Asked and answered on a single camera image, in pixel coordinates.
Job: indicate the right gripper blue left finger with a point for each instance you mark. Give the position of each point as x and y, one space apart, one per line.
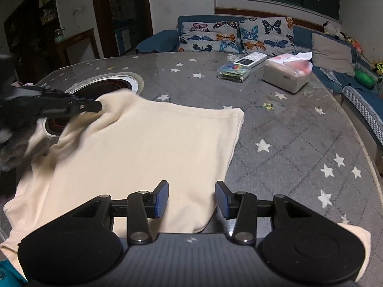
142 206

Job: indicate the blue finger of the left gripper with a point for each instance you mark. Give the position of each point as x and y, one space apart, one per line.
37 102

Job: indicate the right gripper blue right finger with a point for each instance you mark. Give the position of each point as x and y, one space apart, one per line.
242 207

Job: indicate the cream sweatshirt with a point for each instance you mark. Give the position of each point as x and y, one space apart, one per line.
299 156

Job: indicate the round induction hotplate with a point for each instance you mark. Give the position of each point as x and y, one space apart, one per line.
93 88

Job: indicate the glass kettle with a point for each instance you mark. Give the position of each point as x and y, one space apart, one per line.
59 35

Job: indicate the wooden side table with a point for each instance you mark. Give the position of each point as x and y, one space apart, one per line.
77 48

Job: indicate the dark wooden shelf cabinet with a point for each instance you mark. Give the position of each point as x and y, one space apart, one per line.
30 34

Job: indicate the dark wooden doorway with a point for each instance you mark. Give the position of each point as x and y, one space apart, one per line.
122 24

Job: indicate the clear box of coloured items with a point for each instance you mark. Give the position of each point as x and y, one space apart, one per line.
233 72

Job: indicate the white tissue box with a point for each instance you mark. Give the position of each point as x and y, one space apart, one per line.
288 72

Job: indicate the white remote control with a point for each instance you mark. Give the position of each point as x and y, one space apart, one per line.
251 60

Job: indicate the teal jacket sleeve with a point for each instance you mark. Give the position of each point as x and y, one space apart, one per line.
9 276

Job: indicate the left butterfly pillow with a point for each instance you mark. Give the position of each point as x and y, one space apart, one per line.
221 37

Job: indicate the butterfly pillow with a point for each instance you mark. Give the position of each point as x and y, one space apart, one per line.
221 37
272 36

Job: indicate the blue corner sofa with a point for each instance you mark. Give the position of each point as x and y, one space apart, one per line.
364 106

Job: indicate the right butterfly pillow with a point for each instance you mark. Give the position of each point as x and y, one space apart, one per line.
272 36

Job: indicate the grey cushion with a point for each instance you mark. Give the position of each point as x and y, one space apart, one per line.
332 55

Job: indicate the green bowl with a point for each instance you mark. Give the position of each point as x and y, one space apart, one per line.
364 79

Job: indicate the yellow orange toy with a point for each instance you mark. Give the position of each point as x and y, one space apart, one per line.
377 67

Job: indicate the black white plush toy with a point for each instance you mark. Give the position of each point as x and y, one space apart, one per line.
330 30

